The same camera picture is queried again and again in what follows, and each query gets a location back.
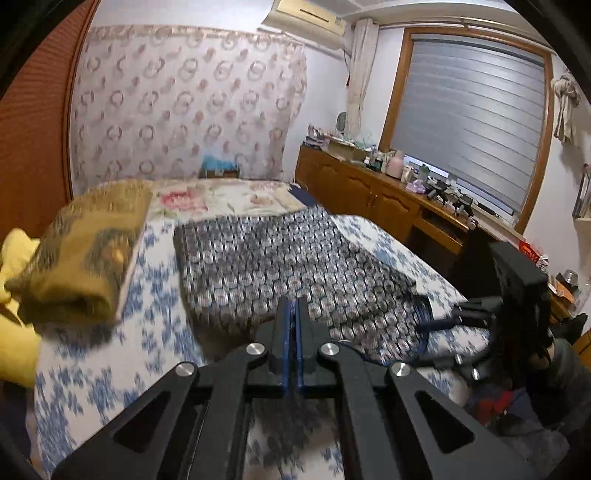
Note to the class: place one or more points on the teal cloth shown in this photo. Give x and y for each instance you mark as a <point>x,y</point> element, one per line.
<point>219,164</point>

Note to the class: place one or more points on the wooden dresser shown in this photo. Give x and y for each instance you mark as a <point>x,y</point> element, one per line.
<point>351,184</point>

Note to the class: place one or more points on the navy circle-patterned garment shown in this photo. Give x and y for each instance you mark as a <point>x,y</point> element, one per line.
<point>258,263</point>

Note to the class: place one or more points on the cardboard box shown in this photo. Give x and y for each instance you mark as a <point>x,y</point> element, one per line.
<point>344,150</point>

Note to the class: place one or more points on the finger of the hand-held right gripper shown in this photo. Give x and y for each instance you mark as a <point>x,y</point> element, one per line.
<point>466,314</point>
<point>466,364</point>

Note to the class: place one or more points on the small round mirror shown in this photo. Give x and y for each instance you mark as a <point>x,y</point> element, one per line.
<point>342,123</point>

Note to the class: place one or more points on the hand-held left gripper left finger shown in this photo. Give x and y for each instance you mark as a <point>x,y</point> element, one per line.
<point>288,341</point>

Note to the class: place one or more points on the red and navy cloth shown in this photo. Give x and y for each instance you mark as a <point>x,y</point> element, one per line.
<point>491,406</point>

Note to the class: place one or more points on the metal cup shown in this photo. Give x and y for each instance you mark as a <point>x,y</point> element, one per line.
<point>571,278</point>

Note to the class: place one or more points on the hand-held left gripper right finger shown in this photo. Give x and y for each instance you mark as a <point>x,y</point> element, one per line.
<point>301,341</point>

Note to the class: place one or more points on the person's right forearm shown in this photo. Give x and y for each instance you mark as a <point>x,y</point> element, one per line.
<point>570,369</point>

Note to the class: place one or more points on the hanging beige towel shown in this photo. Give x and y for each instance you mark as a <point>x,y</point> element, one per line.
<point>567,106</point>

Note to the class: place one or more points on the white corner drape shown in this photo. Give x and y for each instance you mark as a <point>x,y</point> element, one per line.
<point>362,78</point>

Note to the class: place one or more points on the red packet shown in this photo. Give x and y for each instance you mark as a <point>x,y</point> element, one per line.
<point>531,253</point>

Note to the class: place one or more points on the bed with floral sheet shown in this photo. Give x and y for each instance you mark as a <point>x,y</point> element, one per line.
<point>152,341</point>

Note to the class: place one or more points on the navy bed sheet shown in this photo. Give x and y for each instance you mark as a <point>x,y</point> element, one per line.
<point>307,196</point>

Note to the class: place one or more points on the grey window blind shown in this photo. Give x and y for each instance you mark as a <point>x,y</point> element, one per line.
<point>471,120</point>

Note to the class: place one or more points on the olive patterned folded cloth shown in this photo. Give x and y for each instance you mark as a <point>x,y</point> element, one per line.
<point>87,249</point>

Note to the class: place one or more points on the wooden slatted headboard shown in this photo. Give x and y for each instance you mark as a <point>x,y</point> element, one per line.
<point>37,138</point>

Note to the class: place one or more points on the yellow cloth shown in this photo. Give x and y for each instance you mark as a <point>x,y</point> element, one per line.
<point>16,332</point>

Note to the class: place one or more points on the wall air conditioner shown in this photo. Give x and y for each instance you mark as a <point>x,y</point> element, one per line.
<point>304,21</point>

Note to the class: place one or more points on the black device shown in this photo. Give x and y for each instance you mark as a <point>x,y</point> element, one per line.
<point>450,198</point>

